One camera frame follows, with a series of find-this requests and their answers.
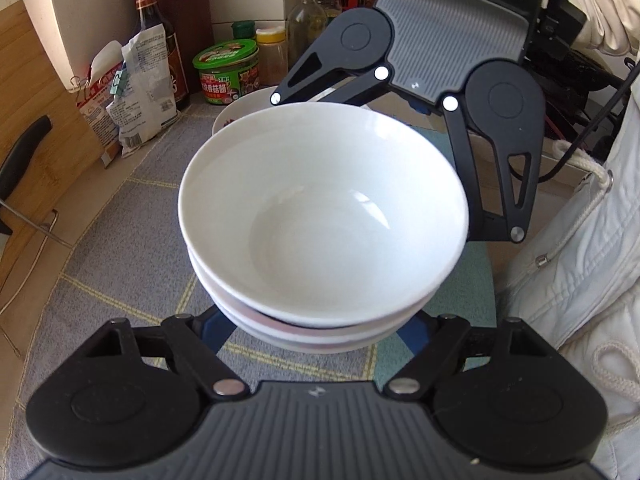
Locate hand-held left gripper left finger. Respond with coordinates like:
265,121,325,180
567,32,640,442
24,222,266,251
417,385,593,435
82,306,249,402

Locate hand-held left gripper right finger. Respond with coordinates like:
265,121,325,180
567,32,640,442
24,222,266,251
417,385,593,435
384,310,556,401

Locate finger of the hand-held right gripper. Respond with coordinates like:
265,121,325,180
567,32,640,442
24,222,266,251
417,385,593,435
441,95,545,245
269,30,392,109

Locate plain white bowl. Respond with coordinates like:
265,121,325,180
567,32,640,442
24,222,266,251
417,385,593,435
187,247,453,343

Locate white bowl with pink flowers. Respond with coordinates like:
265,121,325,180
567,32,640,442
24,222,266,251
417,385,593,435
220,305,411,357

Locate white bowl with purple flowers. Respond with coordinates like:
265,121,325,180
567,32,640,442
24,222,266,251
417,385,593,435
177,101,471,323

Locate person's right hand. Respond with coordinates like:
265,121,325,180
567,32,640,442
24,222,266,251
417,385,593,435
575,0,640,53

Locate clear glass bottle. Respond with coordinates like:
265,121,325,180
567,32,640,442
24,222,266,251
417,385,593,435
286,0,329,70

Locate yellow-lidded jar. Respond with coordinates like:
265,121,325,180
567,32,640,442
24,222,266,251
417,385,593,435
255,26,289,86

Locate teal cloth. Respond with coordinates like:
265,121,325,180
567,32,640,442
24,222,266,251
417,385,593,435
372,237,498,386

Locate white jacket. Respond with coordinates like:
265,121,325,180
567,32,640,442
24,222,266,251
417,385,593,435
492,35,640,480

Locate green-lidded tub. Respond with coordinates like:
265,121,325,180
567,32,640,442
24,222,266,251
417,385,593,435
192,38,261,106

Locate grey checked mat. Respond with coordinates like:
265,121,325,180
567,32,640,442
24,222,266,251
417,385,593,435
12,102,498,411

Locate dark object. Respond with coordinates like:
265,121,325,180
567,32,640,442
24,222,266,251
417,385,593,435
530,45,626,136

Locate white plastic bag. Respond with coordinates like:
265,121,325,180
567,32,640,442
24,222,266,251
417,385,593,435
106,24,181,161

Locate dark soy sauce bottle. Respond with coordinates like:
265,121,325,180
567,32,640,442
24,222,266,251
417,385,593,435
131,0,191,111

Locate red and white bag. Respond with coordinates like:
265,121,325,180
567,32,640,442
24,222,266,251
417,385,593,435
75,42,126,167

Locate bamboo cutting board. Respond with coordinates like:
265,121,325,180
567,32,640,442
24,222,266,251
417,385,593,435
0,0,103,286

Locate white drawstring cord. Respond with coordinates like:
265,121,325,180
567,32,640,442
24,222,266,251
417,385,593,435
535,140,615,267
591,340,640,401

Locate black cable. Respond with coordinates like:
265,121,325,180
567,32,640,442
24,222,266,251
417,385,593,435
542,57,640,181

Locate metal wire knife rack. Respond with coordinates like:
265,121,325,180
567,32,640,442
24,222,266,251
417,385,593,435
0,199,75,250

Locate black-handled kitchen knife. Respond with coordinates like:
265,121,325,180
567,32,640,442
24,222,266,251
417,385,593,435
0,114,54,237

